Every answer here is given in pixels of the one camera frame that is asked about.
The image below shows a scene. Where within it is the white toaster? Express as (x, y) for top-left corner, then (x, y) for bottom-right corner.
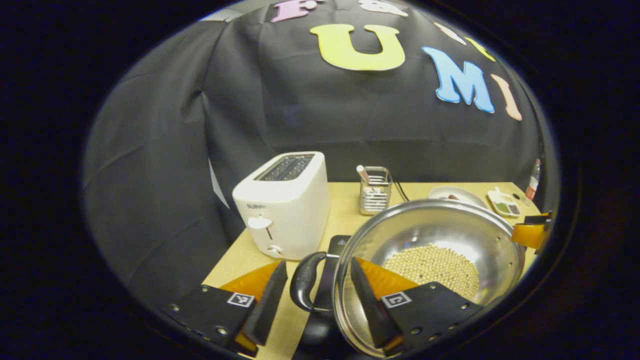
(232, 151), (331, 261)

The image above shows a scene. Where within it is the stainless steel pot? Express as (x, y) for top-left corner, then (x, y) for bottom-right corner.
(290, 199), (527, 358)

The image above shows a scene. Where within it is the white divided bean dish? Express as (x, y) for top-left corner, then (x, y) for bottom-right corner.
(487, 187), (522, 218)

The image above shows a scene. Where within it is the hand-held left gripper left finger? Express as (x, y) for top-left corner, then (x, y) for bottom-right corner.
(160, 260), (289, 358)

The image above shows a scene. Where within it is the wire mesh utensil holder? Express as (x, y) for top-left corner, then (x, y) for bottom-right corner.
(359, 166), (393, 216)

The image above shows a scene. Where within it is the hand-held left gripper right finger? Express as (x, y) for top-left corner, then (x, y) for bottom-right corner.
(349, 257), (485, 357)

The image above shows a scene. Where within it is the clear water bottle red label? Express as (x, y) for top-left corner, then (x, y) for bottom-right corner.
(525, 159), (542, 201)

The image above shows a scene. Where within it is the pile of soybeans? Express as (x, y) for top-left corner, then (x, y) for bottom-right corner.
(382, 243), (481, 301)

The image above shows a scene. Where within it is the black induction cooktop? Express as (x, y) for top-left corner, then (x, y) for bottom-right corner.
(292, 235), (353, 360)

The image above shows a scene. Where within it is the white round plate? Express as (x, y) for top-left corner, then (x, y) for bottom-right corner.
(429, 186), (488, 210)

